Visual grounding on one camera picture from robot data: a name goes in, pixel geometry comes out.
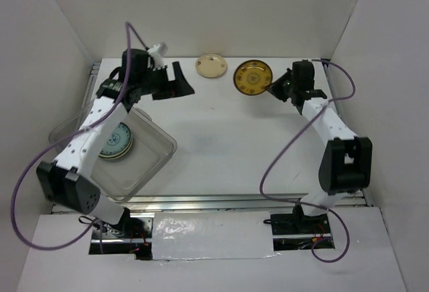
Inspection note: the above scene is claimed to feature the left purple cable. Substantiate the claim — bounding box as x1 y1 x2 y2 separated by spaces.
11 21 158 250

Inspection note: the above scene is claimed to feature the white taped cover panel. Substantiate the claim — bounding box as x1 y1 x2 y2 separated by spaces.
151 212 275 261

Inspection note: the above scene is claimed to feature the aluminium frame rail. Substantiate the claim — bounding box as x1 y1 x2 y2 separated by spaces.
52 191 369 212

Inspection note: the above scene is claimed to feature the blue patterned plate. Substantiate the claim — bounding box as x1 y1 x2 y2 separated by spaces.
99 123 133 159

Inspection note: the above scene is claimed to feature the lime green plate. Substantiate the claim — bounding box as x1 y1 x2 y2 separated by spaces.
99 137 133 160

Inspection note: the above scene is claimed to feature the clear plastic bin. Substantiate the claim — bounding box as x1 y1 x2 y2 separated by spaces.
48 106 178 204

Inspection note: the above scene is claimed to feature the yellow brown patterned plate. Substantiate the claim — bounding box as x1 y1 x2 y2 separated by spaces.
233 60 273 96

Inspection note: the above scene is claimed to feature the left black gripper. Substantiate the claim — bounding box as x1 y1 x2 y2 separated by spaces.
137 62 194 101

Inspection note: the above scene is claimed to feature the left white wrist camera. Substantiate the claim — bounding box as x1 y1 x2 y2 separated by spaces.
147 42 168 68

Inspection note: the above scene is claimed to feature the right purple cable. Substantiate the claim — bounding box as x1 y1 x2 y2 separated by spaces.
260 59 356 263

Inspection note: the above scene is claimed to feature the cream plate with flowers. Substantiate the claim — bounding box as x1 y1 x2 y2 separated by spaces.
195 54 228 78

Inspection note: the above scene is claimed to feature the purple cable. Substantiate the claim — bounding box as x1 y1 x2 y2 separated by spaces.
11 21 158 250
260 59 356 263

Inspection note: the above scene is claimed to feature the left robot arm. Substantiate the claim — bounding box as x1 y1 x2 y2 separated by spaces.
36 42 194 238

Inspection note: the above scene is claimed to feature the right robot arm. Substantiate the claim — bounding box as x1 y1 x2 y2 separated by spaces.
266 60 373 233

